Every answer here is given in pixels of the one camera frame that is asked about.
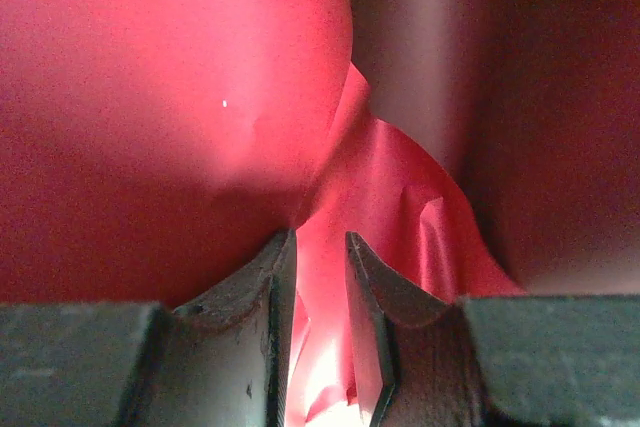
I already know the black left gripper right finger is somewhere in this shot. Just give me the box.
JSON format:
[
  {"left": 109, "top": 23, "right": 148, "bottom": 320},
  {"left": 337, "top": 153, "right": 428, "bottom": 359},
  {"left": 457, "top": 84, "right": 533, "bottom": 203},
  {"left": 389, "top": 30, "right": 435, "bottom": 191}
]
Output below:
[{"left": 344, "top": 231, "right": 496, "bottom": 427}]

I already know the dark red wrapping paper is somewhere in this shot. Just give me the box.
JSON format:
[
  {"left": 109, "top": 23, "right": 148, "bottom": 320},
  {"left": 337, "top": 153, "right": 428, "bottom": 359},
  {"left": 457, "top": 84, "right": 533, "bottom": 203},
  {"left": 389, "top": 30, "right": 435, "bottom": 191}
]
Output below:
[{"left": 0, "top": 0, "right": 640, "bottom": 427}]

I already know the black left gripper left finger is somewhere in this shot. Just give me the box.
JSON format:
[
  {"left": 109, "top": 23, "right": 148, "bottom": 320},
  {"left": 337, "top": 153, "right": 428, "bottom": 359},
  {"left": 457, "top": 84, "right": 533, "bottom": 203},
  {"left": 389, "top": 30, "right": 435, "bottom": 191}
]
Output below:
[{"left": 122, "top": 228, "right": 300, "bottom": 427}]

